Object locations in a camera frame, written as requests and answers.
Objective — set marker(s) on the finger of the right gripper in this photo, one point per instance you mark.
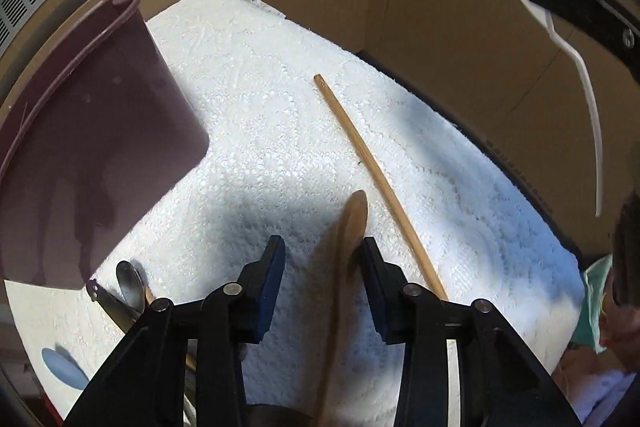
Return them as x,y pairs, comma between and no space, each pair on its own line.
606,21

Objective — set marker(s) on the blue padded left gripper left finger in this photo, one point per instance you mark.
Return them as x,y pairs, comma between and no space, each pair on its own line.
260,281

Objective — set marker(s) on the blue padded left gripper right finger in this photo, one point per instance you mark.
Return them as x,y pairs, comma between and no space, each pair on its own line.
384,283

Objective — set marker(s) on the brown wooden spoon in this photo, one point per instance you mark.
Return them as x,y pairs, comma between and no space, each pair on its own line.
347,236

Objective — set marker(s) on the bamboo chopstick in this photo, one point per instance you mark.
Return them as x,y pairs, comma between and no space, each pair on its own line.
393,203
149,299

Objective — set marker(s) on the large blue plastic spoon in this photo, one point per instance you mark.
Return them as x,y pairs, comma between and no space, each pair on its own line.
64,369

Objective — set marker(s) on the white textured table cloth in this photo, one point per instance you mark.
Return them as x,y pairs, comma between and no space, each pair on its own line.
279,163

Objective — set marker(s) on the stainless steel spoon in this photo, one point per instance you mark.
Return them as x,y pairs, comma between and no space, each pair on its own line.
131,285

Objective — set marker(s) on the maroon plastic utensil holder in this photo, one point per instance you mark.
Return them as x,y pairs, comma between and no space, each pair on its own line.
98,136

